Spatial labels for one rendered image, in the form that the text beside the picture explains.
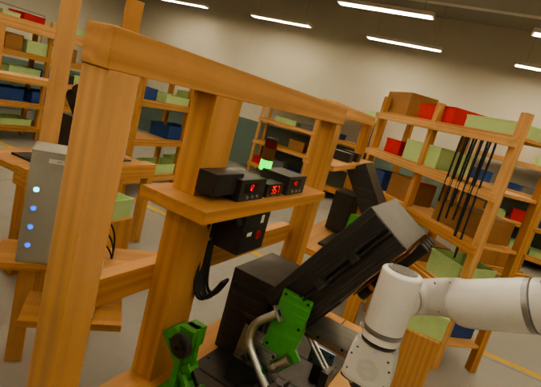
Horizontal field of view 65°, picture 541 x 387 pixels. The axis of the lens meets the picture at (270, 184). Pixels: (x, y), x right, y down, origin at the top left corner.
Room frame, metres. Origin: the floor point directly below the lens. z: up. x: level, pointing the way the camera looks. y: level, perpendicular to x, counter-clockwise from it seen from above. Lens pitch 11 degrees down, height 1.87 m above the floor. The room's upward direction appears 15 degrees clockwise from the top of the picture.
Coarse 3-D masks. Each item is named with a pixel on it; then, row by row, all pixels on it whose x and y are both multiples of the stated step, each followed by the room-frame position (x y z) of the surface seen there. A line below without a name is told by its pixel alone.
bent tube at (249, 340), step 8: (272, 312) 1.32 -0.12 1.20; (280, 312) 1.33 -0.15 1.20; (256, 320) 1.32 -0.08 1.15; (264, 320) 1.31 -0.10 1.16; (272, 320) 1.32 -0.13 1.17; (280, 320) 1.29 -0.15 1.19; (248, 328) 1.32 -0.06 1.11; (256, 328) 1.32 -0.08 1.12; (248, 336) 1.31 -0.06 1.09; (248, 344) 1.30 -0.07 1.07; (248, 352) 1.29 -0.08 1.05; (256, 352) 1.30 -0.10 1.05; (256, 360) 1.28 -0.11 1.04; (256, 368) 1.26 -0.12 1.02; (256, 376) 1.26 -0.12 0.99; (264, 376) 1.25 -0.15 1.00; (264, 384) 1.24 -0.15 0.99
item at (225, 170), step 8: (200, 168) 1.23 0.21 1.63; (208, 168) 1.26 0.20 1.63; (216, 168) 1.29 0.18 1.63; (224, 168) 1.33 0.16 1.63; (200, 176) 1.23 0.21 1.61; (208, 176) 1.22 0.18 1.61; (216, 176) 1.20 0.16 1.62; (224, 176) 1.24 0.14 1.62; (232, 176) 1.27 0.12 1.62; (240, 176) 1.32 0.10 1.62; (200, 184) 1.23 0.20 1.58; (208, 184) 1.21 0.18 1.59; (216, 184) 1.21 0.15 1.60; (224, 184) 1.24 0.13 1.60; (232, 184) 1.28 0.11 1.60; (208, 192) 1.21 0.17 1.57; (216, 192) 1.22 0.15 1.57; (224, 192) 1.25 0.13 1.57; (232, 192) 1.29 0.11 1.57
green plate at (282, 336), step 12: (288, 300) 1.35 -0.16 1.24; (300, 300) 1.33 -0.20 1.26; (288, 312) 1.33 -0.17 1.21; (300, 312) 1.32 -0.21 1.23; (276, 324) 1.33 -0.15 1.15; (288, 324) 1.31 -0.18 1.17; (300, 324) 1.30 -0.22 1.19; (276, 336) 1.31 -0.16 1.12; (288, 336) 1.30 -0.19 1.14; (300, 336) 1.29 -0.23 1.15; (276, 348) 1.30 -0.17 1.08; (288, 348) 1.28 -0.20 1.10
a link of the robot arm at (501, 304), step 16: (432, 288) 0.85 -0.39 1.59; (448, 288) 0.74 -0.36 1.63; (464, 288) 0.71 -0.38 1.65; (480, 288) 0.69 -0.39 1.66; (496, 288) 0.67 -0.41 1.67; (512, 288) 0.66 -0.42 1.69; (432, 304) 0.84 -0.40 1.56; (448, 304) 0.71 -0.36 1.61; (464, 304) 0.69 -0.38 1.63; (480, 304) 0.67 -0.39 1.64; (496, 304) 0.66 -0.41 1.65; (512, 304) 0.64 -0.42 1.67; (464, 320) 0.69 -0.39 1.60; (480, 320) 0.67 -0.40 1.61; (496, 320) 0.66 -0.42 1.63; (512, 320) 0.64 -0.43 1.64; (528, 320) 0.62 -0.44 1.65
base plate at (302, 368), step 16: (304, 336) 1.76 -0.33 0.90; (224, 352) 1.48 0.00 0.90; (304, 352) 1.63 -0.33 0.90; (336, 352) 1.69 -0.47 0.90; (208, 368) 1.36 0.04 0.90; (224, 368) 1.38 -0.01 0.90; (288, 368) 1.49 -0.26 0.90; (304, 368) 1.51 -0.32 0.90; (336, 368) 1.57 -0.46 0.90; (208, 384) 1.28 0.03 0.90; (224, 384) 1.30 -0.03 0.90; (304, 384) 1.42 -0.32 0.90
